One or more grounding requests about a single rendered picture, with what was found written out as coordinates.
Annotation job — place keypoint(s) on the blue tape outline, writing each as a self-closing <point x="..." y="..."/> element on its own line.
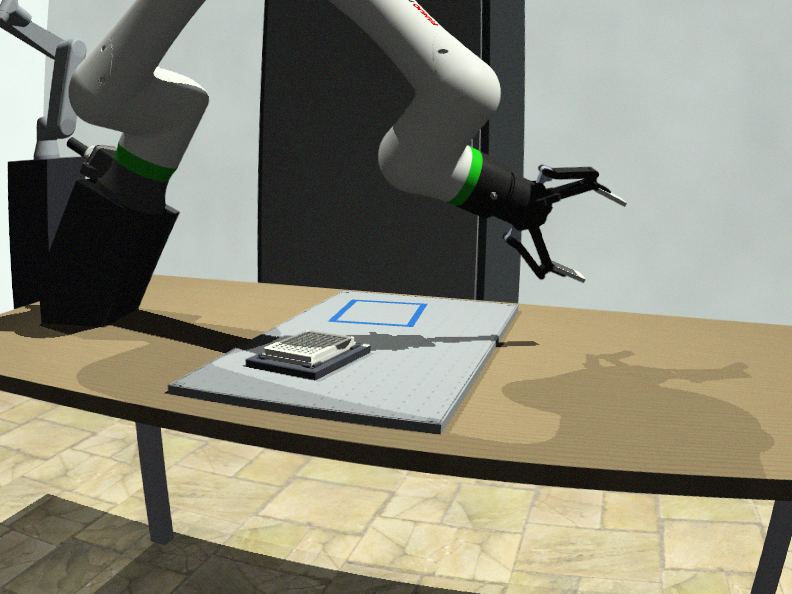
<point x="411" y="323"/>

